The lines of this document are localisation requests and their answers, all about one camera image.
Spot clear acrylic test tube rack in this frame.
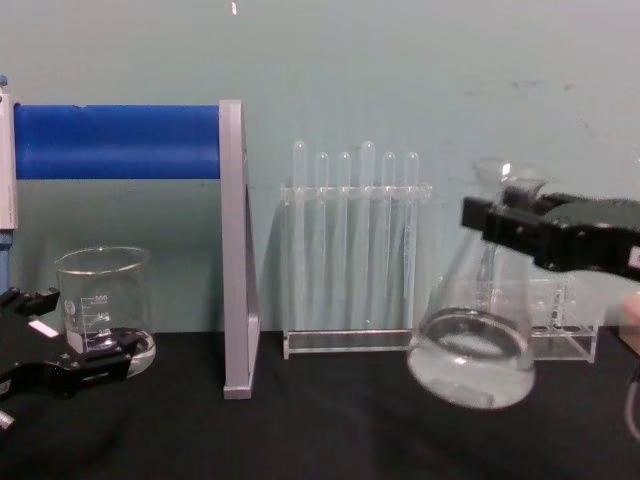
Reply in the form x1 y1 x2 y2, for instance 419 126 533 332
528 275 600 364

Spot thin dark gripper cable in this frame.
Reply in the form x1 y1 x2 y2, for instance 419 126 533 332
625 368 640 444

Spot blue cylinder rack bar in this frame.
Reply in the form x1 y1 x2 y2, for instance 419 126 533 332
13 102 224 182

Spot black table cloth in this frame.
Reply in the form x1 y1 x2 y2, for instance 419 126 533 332
0 327 640 480

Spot clear plastic transfer pipette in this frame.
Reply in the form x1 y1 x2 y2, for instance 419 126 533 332
337 151 352 321
315 151 329 321
293 141 308 321

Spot clear acrylic pipette stand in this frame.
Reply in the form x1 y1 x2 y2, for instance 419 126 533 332
279 182 434 362

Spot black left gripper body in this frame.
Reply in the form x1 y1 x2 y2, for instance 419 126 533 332
0 302 69 401

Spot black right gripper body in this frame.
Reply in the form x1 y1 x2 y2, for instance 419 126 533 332
546 196 640 280

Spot clear glass beaker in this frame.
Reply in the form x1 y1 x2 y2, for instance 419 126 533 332
53 245 158 382

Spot clear glass conical flask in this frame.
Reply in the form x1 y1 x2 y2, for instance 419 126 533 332
406 158 550 413

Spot grey triangular rack end panel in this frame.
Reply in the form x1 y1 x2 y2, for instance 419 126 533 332
218 98 262 401

